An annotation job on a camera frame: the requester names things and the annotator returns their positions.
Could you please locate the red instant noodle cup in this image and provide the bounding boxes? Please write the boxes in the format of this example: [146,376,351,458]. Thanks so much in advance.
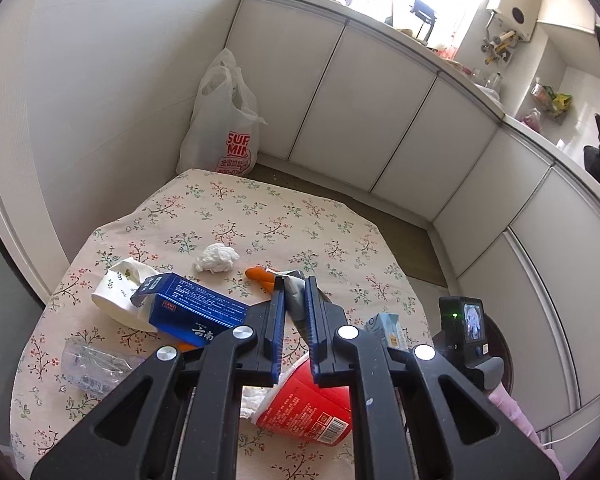
[252,352,353,446]

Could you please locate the floral tablecloth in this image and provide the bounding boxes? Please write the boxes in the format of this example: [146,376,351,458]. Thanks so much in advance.
[10,167,433,480]

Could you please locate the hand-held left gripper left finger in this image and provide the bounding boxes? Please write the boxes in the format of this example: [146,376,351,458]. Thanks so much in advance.
[30,275,287,480]

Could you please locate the white paper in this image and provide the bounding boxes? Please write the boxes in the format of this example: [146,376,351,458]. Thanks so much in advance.
[240,385,281,418]

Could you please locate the white tissue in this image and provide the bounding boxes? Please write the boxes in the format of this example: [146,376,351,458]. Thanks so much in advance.
[195,242,240,275]

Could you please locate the white cabinet row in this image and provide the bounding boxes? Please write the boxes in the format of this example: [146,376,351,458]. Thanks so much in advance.
[225,0,600,411]

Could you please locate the dark folding rack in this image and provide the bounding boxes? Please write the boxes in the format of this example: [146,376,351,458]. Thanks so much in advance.
[409,0,440,41]

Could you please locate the person's right forearm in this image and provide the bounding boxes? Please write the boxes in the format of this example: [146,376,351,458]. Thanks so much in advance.
[487,382,562,480]

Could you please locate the white plastic shopping bag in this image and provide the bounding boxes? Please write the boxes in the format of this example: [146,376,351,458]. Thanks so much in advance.
[180,49,268,178]

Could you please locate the brass water valves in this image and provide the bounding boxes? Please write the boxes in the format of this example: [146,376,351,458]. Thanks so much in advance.
[480,30,518,64]

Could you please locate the crushed clear plastic bottle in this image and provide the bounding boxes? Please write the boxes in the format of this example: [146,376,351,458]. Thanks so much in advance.
[62,337,146,392]

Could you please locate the green snack bags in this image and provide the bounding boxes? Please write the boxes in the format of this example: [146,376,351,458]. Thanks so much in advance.
[530,82,573,123]

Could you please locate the grey foil wrapper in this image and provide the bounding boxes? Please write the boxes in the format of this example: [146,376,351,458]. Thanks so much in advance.
[277,269,311,341]

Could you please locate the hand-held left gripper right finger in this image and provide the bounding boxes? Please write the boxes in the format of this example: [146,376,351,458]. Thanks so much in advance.
[304,275,563,480]

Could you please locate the blue cardboard box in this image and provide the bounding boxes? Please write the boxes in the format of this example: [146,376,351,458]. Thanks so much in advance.
[130,272,253,348]

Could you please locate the orange snack wrapper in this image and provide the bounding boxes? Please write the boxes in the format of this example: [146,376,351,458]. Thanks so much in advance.
[245,266,278,293]

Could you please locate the small milk carton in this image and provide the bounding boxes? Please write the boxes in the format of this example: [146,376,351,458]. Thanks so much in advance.
[364,312,410,352]

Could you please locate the white floral paper cup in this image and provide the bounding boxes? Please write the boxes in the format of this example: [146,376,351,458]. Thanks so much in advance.
[91,256,163,332]

